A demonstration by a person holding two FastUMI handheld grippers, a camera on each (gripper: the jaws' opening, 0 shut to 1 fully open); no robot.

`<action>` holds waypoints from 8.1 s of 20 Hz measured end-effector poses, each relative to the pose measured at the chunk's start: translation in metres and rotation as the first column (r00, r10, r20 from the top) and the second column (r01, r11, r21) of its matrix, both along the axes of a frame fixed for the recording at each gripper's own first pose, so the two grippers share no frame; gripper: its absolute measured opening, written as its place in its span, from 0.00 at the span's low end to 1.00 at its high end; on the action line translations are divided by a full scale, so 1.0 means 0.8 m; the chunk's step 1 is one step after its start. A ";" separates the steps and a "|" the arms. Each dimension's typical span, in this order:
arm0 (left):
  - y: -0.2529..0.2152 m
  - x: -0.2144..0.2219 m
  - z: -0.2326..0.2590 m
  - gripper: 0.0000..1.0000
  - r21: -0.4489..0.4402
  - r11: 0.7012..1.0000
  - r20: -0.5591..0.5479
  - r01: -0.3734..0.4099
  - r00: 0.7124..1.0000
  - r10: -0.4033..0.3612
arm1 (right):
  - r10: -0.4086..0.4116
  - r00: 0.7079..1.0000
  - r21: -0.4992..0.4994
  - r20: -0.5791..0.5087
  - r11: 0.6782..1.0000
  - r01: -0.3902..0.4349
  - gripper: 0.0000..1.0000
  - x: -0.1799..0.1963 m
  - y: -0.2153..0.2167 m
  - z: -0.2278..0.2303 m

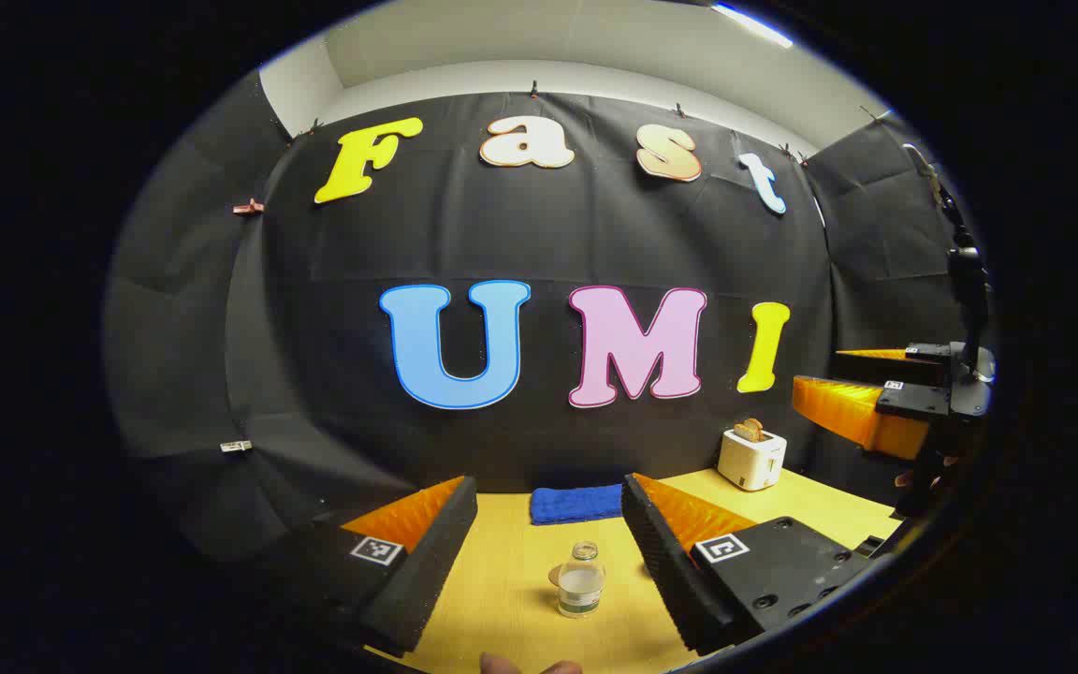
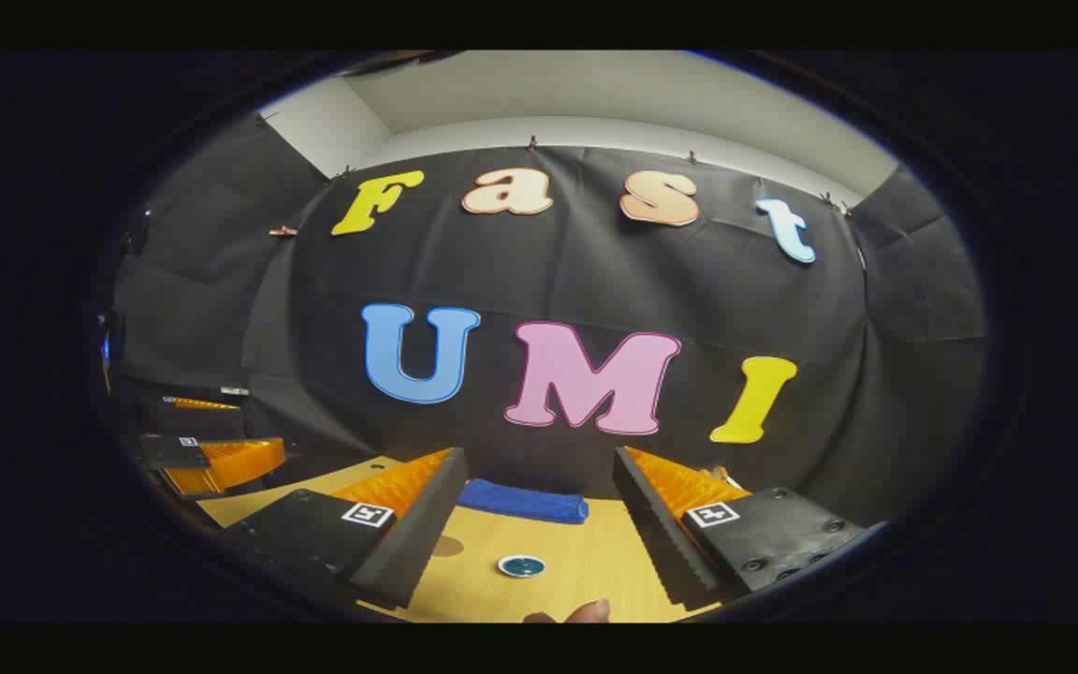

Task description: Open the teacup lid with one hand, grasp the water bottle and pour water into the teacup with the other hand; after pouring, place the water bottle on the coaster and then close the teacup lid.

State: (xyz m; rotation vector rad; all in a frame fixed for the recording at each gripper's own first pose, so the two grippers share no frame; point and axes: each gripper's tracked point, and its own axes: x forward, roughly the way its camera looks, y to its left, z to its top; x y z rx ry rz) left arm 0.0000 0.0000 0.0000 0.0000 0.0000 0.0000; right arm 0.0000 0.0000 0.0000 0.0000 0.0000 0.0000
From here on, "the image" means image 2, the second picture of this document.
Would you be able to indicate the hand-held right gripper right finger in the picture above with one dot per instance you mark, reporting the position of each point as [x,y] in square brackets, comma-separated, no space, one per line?
[651,524]

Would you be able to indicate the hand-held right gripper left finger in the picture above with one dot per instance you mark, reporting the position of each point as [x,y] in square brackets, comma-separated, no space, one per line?
[427,524]

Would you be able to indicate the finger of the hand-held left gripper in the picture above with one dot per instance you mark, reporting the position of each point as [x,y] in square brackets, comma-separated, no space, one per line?
[197,404]
[174,451]

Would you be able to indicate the round brown coaster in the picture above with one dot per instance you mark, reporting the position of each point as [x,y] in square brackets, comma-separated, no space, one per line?
[450,547]

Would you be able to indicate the blue folded towel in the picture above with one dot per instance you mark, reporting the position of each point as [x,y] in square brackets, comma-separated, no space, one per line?
[520,501]

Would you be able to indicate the black backdrop cloth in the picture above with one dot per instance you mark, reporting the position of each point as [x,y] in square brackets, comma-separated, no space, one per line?
[595,271]

